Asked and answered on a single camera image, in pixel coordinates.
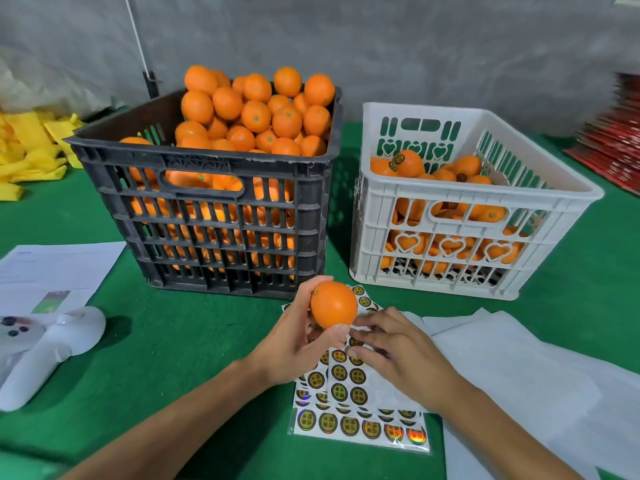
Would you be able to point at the person's left hand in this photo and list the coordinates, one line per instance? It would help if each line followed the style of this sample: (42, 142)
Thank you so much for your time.
(285, 345)

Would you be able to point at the person's right hand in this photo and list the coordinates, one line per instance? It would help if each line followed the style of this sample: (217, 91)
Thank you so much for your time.
(410, 360)

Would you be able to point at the single orange fruit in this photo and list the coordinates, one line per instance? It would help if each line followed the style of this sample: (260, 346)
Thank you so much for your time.
(334, 304)

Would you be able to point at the black plastic crate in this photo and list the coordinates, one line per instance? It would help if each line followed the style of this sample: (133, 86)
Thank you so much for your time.
(305, 180)

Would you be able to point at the heap of labelled oranges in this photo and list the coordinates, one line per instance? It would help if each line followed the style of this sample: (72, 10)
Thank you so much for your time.
(405, 163)

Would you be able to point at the white plastic crate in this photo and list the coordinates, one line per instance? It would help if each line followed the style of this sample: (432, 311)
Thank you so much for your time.
(415, 108)

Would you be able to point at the pile of oranges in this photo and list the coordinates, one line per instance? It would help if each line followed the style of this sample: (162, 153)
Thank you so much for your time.
(200, 80)

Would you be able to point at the person's left forearm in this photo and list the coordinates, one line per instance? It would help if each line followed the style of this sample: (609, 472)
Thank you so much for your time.
(165, 430)

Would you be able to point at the person's right forearm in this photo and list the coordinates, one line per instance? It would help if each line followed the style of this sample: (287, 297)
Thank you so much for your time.
(510, 435)

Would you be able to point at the white backing sheet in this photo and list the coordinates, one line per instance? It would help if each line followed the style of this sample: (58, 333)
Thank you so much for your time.
(615, 405)
(510, 370)

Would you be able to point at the green felt table cover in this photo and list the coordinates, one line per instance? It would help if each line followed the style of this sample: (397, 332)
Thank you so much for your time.
(170, 375)

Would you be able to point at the white handheld controller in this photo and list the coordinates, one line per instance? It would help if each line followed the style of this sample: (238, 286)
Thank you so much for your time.
(60, 335)

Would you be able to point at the white printed paper sheet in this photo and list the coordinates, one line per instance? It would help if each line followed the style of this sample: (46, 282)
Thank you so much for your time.
(60, 267)

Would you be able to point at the stack of red cardboard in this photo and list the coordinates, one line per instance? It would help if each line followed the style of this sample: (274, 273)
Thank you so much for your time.
(612, 140)

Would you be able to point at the pile of yellow bags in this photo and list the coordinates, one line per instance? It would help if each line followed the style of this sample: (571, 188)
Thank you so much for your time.
(30, 150)

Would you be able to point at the white pole with black base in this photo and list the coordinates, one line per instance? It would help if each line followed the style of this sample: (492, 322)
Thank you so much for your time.
(138, 40)

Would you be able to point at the beige woven sack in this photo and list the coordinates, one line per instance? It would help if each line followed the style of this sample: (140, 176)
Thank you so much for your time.
(45, 85)

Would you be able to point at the beige wall plate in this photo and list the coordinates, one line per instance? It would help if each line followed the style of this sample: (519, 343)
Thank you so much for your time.
(628, 0)

